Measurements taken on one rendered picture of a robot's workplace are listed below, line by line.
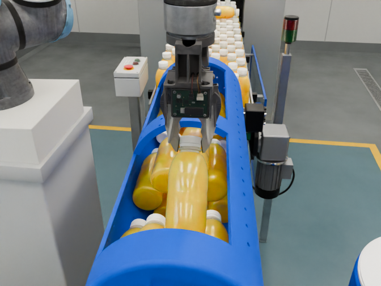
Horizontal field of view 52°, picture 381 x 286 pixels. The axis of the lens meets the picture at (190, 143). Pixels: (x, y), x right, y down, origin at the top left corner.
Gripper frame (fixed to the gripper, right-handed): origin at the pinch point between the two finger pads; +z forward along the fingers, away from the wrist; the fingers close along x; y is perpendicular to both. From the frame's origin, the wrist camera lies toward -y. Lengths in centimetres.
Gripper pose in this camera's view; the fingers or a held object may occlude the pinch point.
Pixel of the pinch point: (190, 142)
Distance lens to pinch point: 68.7
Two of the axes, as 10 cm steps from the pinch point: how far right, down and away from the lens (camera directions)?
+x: 10.0, 0.4, -0.5
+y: -0.6, 5.1, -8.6
